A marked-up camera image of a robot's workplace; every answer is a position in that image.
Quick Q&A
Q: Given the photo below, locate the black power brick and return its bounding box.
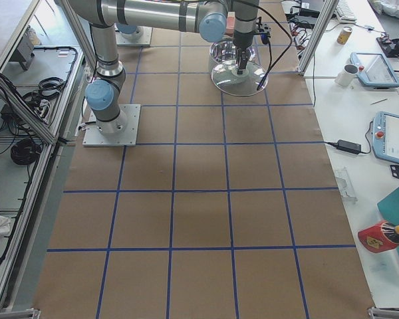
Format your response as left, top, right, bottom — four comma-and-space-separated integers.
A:
294, 8, 320, 19

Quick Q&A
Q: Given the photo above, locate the far blue teach pendant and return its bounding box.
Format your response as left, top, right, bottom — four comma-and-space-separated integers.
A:
350, 53, 399, 89

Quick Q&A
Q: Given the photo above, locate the aluminium frame post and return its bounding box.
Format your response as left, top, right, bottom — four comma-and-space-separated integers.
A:
298, 0, 338, 76

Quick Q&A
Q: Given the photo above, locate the blue teach pendant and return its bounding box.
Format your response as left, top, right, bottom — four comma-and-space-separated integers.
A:
372, 112, 399, 164
350, 53, 399, 89

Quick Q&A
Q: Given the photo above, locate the red yellow bottle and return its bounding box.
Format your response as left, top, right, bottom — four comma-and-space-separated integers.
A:
357, 220, 399, 253

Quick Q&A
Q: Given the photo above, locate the yellow drink can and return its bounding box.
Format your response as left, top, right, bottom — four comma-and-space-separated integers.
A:
336, 27, 352, 45

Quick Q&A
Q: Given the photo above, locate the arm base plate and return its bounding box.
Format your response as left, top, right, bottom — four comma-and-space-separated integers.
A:
114, 25, 153, 47
83, 104, 141, 147

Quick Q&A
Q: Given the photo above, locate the clear plastic holder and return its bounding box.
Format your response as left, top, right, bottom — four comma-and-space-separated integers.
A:
334, 167, 357, 203

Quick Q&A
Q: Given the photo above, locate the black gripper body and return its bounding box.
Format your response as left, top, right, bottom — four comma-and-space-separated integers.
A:
233, 18, 271, 50

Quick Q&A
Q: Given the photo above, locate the pale green cooking pot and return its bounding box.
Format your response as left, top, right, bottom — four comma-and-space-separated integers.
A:
209, 37, 237, 74

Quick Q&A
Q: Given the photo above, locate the near blue teach pendant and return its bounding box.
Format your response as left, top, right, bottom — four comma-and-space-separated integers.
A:
372, 112, 399, 164

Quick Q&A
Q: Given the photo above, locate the pink plastic bowl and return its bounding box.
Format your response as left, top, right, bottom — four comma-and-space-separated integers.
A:
225, 11, 235, 35

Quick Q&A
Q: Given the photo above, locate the black power adapter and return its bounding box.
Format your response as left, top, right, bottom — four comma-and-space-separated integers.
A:
336, 140, 362, 154

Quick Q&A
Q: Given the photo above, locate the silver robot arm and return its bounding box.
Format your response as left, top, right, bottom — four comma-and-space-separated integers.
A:
116, 23, 144, 42
69, 1, 268, 136

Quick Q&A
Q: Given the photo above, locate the white mug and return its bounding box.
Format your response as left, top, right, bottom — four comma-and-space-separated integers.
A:
334, 64, 358, 87

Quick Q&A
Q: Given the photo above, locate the glass pot lid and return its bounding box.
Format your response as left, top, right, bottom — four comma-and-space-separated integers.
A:
211, 60, 268, 97

